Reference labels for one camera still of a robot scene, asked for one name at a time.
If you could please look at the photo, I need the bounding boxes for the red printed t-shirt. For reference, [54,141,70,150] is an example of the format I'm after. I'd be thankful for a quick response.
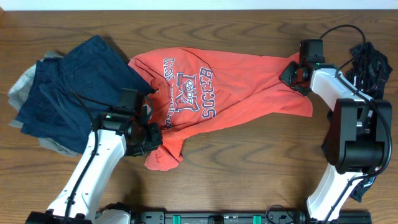
[129,47,313,171]

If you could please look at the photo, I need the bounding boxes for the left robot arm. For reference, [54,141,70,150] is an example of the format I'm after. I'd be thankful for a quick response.
[25,89,162,224]

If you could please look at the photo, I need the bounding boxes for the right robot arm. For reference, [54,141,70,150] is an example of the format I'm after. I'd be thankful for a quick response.
[280,62,392,223]

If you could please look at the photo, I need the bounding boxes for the black patterned garment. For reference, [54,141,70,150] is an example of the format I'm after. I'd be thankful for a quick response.
[322,42,392,202]

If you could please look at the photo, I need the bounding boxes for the navy blue folded shorts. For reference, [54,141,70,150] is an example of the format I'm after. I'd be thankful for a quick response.
[16,35,155,154]

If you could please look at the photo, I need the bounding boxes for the left black cable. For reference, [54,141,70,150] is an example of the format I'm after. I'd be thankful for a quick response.
[62,89,125,224]

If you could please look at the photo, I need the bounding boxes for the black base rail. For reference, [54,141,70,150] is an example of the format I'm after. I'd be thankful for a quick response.
[99,202,373,224]

